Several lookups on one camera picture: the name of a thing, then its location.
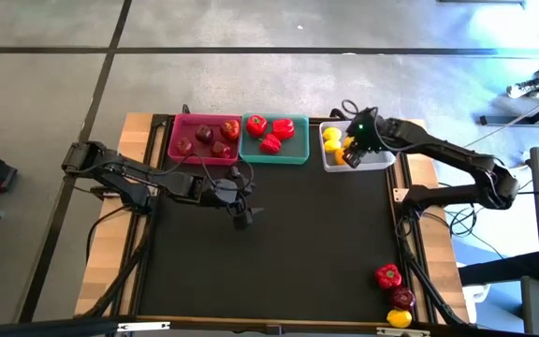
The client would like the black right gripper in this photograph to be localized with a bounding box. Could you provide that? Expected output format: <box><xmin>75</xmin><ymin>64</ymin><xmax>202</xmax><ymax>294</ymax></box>
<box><xmin>343</xmin><ymin>106</ymin><xmax>387</xmax><ymax>169</ymax></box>

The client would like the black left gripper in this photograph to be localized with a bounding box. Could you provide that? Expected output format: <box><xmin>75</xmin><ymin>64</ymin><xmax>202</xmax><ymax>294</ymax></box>
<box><xmin>198</xmin><ymin>175</ymin><xmax>265</xmax><ymax>231</ymax></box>

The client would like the red apple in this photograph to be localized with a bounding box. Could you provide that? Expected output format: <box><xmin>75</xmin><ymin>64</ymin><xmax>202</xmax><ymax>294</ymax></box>
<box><xmin>211</xmin><ymin>140</ymin><xmax>233</xmax><ymax>160</ymax></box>
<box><xmin>220</xmin><ymin>119</ymin><xmax>241</xmax><ymax>141</ymax></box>
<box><xmin>195</xmin><ymin>125</ymin><xmax>215</xmax><ymax>145</ymax></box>
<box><xmin>389</xmin><ymin>286</ymin><xmax>416</xmax><ymax>311</ymax></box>
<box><xmin>175</xmin><ymin>137</ymin><xmax>195</xmax><ymax>156</ymax></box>

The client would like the red bell pepper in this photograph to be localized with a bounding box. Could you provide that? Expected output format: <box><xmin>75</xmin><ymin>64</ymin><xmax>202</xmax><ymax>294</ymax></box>
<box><xmin>245</xmin><ymin>114</ymin><xmax>269</xmax><ymax>138</ymax></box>
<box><xmin>374</xmin><ymin>263</ymin><xmax>402</xmax><ymax>291</ymax></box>
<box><xmin>258</xmin><ymin>134</ymin><xmax>283</xmax><ymax>155</ymax></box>
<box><xmin>271</xmin><ymin>118</ymin><xmax>297</xmax><ymax>140</ymax></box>

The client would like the white plastic basket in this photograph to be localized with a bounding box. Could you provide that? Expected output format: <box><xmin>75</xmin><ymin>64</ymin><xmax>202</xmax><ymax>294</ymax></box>
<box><xmin>318</xmin><ymin>120</ymin><xmax>398</xmax><ymax>173</ymax></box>

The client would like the teal plastic basket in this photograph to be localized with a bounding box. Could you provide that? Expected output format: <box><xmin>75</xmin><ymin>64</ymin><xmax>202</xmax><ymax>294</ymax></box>
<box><xmin>238</xmin><ymin>112</ymin><xmax>311</xmax><ymax>166</ymax></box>

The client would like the pink plastic basket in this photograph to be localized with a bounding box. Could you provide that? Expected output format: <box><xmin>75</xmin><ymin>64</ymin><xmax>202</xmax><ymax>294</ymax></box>
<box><xmin>166</xmin><ymin>113</ymin><xmax>243</xmax><ymax>167</ymax></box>

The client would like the grey metal floor bar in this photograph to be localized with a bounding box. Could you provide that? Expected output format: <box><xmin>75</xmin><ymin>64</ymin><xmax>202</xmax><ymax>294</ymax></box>
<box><xmin>478</xmin><ymin>83</ymin><xmax>539</xmax><ymax>127</ymax></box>

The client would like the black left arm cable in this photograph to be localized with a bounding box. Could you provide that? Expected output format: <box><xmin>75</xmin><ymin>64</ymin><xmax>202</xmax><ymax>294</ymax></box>
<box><xmin>156</xmin><ymin>152</ymin><xmax>256</xmax><ymax>216</ymax></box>

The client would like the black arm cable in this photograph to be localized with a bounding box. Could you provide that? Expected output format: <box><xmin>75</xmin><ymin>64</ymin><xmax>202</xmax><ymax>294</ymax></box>
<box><xmin>156</xmin><ymin>152</ymin><xmax>256</xmax><ymax>216</ymax></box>
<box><xmin>341</xmin><ymin>98</ymin><xmax>378</xmax><ymax>141</ymax></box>

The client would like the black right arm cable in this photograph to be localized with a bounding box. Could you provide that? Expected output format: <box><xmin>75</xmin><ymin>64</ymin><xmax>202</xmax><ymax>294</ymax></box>
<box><xmin>341</xmin><ymin>98</ymin><xmax>378</xmax><ymax>141</ymax></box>

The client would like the white metal frame bracket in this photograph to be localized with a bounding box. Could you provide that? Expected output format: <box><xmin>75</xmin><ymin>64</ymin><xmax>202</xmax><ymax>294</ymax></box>
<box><xmin>375</xmin><ymin>327</ymin><xmax>432</xmax><ymax>337</ymax></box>
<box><xmin>117</xmin><ymin>321</ymin><xmax>171</xmax><ymax>333</ymax></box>

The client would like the black aluminium rig frame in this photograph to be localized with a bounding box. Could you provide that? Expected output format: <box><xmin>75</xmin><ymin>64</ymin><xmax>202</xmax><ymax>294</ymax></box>
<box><xmin>0</xmin><ymin>111</ymin><xmax>539</xmax><ymax>337</ymax></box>

